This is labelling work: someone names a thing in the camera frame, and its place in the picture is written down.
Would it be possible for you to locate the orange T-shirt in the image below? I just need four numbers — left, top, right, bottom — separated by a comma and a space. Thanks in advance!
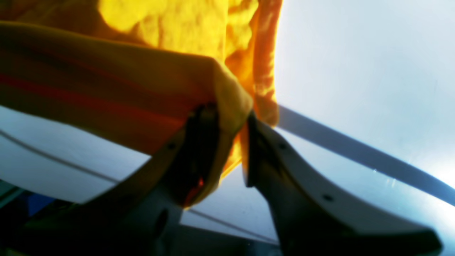
1, 0, 283, 207

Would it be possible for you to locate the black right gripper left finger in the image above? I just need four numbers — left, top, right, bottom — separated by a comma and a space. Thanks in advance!
14, 106, 220, 256

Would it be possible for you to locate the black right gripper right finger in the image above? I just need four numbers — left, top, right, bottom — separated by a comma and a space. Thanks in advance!
243, 112, 443, 256

